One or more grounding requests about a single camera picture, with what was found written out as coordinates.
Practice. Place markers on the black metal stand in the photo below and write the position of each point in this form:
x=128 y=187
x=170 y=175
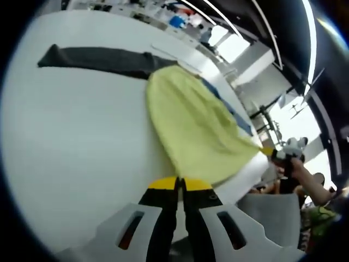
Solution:
x=268 y=120

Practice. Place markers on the white counter cabinet row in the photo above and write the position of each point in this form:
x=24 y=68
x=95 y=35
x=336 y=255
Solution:
x=174 y=30

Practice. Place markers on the person's right hand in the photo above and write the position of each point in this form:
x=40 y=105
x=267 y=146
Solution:
x=295 y=167

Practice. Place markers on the blue storage box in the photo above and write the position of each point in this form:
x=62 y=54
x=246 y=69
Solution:
x=177 y=21

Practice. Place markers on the person's printed clothing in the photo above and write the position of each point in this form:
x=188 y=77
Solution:
x=321 y=221

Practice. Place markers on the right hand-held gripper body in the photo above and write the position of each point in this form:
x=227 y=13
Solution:
x=293 y=146

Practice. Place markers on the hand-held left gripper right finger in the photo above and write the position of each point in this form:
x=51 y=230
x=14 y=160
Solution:
x=203 y=221

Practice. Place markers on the grey chair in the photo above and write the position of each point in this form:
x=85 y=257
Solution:
x=270 y=213

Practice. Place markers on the pale taped template outline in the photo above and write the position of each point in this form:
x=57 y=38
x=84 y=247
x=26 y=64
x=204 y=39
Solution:
x=174 y=58

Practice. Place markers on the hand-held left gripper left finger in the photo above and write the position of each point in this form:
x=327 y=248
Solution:
x=161 y=221

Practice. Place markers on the yellow blue black garment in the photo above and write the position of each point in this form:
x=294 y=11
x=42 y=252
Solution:
x=196 y=131

